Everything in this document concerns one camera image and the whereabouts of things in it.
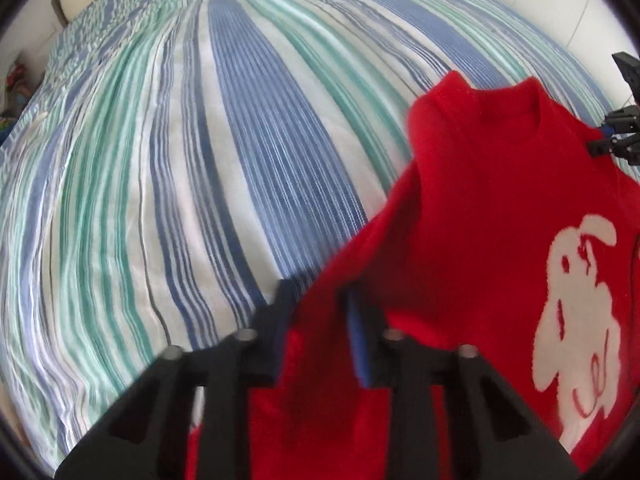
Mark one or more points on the blue green striped bedspread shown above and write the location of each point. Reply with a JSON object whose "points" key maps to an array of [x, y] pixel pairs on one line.
{"points": [[210, 160]]}

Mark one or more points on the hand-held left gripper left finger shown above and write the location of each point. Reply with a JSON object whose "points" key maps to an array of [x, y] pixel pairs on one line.
{"points": [[272, 330]]}

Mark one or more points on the pile of colourful clothes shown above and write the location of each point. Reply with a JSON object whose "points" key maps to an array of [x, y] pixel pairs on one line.
{"points": [[17, 90]]}

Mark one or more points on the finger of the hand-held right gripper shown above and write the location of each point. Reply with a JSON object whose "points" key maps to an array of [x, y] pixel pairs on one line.
{"points": [[629, 75], [616, 135]]}

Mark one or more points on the red sweater with white print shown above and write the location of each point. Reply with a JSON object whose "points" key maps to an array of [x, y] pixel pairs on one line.
{"points": [[475, 220]]}

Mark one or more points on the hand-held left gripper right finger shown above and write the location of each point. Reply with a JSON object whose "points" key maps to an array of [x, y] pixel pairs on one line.
{"points": [[361, 345]]}

